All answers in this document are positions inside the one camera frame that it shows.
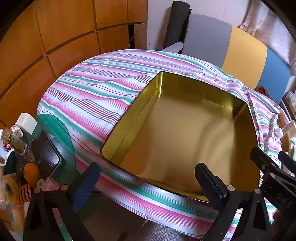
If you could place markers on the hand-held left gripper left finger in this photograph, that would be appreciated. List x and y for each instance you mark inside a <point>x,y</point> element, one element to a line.
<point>84,185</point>

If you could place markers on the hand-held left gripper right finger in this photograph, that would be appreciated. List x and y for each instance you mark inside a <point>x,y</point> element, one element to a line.
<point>209,185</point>

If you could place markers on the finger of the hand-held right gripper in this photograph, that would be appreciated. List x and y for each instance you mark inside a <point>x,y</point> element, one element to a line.
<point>275,185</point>
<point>289,164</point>

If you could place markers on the gold metal tin box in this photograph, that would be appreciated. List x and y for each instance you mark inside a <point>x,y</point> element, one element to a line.
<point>185,139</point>

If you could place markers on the green glass side table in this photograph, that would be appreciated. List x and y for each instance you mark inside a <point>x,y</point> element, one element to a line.
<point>57,129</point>

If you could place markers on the yellow tape roll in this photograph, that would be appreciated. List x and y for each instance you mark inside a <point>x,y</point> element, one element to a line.
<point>8,187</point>

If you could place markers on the glass spice jar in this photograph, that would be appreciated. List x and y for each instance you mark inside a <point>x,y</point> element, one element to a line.
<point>17,143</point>

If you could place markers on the dark red cloth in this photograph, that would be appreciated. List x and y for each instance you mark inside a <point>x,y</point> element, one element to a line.
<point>261,90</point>

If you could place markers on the small white box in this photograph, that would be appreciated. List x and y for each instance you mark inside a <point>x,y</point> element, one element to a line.
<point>26,122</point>

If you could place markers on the pink green striped tablecloth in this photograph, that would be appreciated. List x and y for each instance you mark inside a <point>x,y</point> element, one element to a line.
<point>92,92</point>

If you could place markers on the grey yellow blue chair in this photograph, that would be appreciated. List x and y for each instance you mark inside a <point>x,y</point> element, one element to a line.
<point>245,53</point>

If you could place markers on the pink patterned curtain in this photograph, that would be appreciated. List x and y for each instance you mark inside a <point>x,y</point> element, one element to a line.
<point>266,23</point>

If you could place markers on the wooden cabinet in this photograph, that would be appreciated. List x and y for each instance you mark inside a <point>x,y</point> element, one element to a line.
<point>69,23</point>

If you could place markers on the black rolled mat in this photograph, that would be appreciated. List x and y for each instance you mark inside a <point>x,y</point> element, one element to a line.
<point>177,23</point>

